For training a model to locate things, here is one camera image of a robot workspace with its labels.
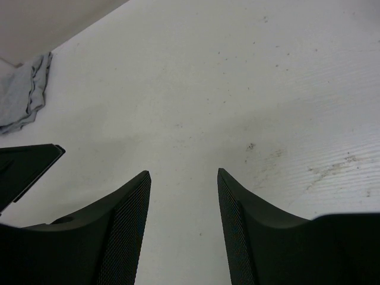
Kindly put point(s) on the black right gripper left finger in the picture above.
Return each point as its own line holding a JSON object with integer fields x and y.
{"x": 98, "y": 244}

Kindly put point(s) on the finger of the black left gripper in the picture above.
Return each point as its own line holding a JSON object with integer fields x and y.
{"x": 22, "y": 166}

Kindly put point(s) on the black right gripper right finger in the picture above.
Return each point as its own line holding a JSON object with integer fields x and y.
{"x": 267, "y": 245}

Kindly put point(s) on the folded grey tank top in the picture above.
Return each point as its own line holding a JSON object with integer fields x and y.
{"x": 23, "y": 93}

